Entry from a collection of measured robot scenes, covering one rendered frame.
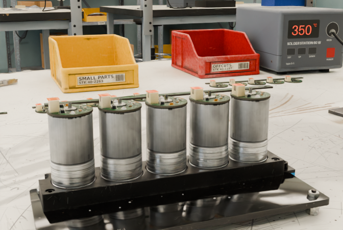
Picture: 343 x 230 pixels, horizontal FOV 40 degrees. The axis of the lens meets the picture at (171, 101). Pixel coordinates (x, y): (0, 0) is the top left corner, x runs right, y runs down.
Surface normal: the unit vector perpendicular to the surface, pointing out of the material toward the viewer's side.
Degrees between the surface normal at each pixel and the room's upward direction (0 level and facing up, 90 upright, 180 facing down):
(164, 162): 90
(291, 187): 0
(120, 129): 90
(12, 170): 0
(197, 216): 0
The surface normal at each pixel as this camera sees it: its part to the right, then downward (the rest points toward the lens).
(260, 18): -0.95, 0.07
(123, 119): 0.22, 0.23
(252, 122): -0.04, 0.23
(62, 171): -0.30, 0.22
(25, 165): 0.00, -0.97
